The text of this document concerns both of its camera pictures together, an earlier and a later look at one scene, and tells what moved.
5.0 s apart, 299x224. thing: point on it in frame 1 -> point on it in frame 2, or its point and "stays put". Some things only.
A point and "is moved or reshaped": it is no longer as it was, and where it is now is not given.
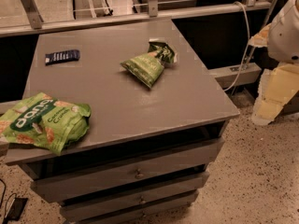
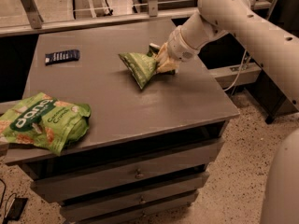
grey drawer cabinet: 157,121 stays put
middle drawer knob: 141,200 stays put
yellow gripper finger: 260,39 -> 178,46
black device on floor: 17,206 stays put
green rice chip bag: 39,119 stays put
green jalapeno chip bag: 149,67 is moved or reshaped
